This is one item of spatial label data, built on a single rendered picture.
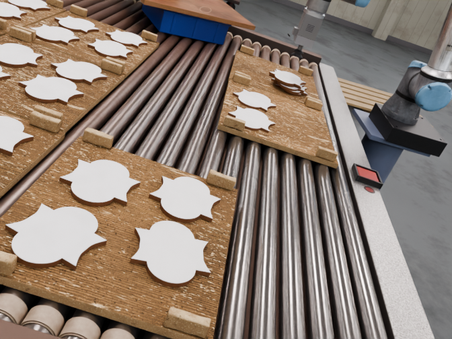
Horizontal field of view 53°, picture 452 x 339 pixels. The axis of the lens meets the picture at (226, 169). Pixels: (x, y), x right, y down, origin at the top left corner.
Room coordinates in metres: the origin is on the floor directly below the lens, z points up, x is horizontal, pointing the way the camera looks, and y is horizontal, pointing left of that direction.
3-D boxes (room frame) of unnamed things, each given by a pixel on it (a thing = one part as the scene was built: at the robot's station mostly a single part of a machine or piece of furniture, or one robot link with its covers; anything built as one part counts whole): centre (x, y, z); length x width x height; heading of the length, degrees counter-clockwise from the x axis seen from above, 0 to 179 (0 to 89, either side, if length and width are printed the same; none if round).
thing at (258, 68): (1.76, -0.05, 0.93); 0.41 x 0.35 x 0.02; 5
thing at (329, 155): (1.17, -0.24, 0.95); 0.06 x 0.02 x 0.03; 95
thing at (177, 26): (2.04, 0.41, 0.97); 0.31 x 0.31 x 0.10; 33
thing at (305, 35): (1.67, -0.08, 1.17); 0.10 x 0.09 x 0.16; 95
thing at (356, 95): (5.31, -1.24, 0.06); 1.37 x 0.94 x 0.12; 104
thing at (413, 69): (1.86, -0.59, 1.10); 0.13 x 0.12 x 0.14; 6
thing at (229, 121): (1.14, 0.02, 0.95); 0.06 x 0.02 x 0.03; 95
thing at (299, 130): (1.35, -0.09, 0.93); 0.41 x 0.35 x 0.02; 5
